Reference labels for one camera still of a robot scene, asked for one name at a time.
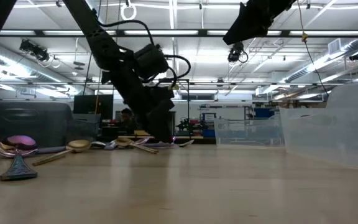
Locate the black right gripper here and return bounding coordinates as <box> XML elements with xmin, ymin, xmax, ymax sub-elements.
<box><xmin>222</xmin><ymin>0</ymin><xmax>296</xmax><ymax>46</ymax></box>

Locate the white air vent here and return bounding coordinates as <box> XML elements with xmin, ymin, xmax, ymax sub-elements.
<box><xmin>328</xmin><ymin>37</ymin><xmax>342</xmax><ymax>55</ymax></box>

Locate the person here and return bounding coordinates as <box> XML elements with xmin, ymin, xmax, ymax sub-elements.
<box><xmin>116</xmin><ymin>108</ymin><xmax>139</xmax><ymax>134</ymax></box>

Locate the clear plastic container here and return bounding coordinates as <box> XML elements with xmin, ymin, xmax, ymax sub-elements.
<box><xmin>280</xmin><ymin>82</ymin><xmax>358</xmax><ymax>169</ymax></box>
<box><xmin>213</xmin><ymin>118</ymin><xmax>285</xmax><ymax>147</ymax></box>

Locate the black crossbar with light strips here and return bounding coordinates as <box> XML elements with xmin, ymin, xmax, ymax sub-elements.
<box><xmin>0</xmin><ymin>29</ymin><xmax>358</xmax><ymax>39</ymax></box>

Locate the white cable loop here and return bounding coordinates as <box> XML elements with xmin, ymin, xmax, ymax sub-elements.
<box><xmin>120</xmin><ymin>2</ymin><xmax>137</xmax><ymax>22</ymax></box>

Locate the black rig camera with cable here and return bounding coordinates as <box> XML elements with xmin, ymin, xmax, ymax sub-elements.
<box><xmin>227</xmin><ymin>39</ymin><xmax>249</xmax><ymax>65</ymax></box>

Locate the blue storage bin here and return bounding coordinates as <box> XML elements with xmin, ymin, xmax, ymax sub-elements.
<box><xmin>253</xmin><ymin>107</ymin><xmax>276</xmax><ymax>119</ymax></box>

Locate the black monitor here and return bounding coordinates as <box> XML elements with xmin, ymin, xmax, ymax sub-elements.
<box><xmin>73</xmin><ymin>94</ymin><xmax>114</xmax><ymax>121</ymax></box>

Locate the dark grey plastic bin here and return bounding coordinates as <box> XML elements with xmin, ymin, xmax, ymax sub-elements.
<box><xmin>0</xmin><ymin>100</ymin><xmax>101</xmax><ymax>150</ymax></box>

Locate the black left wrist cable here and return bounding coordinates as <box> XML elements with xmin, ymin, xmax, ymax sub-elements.
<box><xmin>96</xmin><ymin>18</ymin><xmax>192</xmax><ymax>82</ymax></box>

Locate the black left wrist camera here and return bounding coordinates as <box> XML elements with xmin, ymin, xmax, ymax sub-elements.
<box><xmin>134</xmin><ymin>43</ymin><xmax>170</xmax><ymax>80</ymax></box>

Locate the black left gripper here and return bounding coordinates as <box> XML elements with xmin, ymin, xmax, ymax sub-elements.
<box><xmin>101</xmin><ymin>58</ymin><xmax>177</xmax><ymax>144</ymax></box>

